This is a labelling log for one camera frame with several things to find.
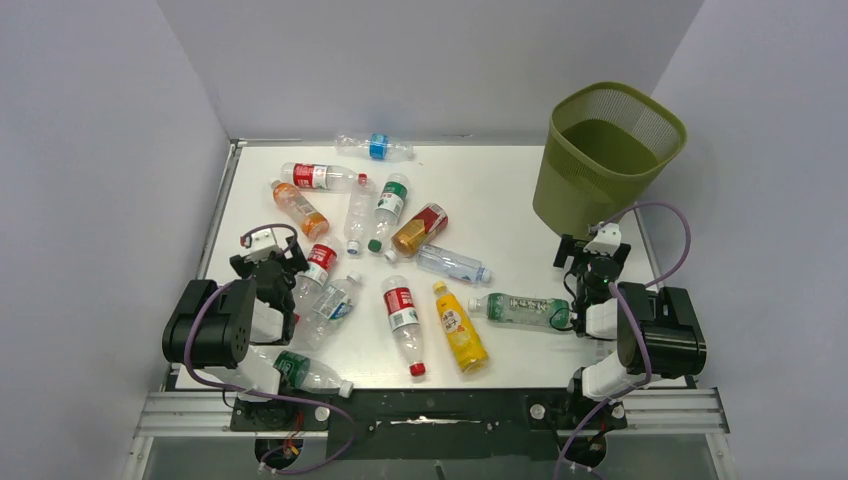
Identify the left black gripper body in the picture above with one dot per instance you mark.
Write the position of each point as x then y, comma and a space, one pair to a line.
290, 266

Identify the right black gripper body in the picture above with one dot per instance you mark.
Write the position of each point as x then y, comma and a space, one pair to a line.
581, 264

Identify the green tea bottle white cap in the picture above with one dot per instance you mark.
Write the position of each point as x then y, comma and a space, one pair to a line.
503, 308

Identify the clear bottle red cap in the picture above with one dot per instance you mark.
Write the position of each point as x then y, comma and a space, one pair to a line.
404, 323

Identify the clear water bottle blue cap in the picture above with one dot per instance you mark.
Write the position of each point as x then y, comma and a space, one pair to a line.
450, 264

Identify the yellow honey pomelo drink bottle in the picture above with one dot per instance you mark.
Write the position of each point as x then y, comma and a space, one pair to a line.
464, 341

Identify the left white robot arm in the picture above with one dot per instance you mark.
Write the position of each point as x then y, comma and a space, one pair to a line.
216, 331

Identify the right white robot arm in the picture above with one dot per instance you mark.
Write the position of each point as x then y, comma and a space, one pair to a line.
657, 334

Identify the green mesh waste bin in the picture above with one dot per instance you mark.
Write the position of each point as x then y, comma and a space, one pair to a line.
605, 145

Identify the clear bottle red label left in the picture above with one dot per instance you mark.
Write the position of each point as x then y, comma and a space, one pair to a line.
321, 261

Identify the clear bottle red label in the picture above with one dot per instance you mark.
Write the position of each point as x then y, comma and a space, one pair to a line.
320, 177
321, 261

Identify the crushed clear bottle white cap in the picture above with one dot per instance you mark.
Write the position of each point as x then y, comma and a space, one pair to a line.
327, 313

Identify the orange drink bottle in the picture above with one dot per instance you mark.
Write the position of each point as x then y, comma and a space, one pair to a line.
291, 201

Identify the clear bottle dark green label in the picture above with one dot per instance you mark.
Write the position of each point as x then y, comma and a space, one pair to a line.
303, 373

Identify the clear bottle red label top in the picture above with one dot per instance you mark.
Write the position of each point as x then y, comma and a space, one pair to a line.
320, 177

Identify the clear bottle blue label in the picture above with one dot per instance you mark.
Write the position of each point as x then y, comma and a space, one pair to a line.
375, 146

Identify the amber tea bottle red label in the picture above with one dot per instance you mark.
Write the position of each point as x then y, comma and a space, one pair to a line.
419, 230

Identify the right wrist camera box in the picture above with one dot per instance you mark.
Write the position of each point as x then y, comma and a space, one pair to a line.
606, 241

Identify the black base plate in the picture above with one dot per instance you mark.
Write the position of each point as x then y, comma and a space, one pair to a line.
432, 424

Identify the aluminium frame rail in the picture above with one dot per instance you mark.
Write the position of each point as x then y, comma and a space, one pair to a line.
684, 411

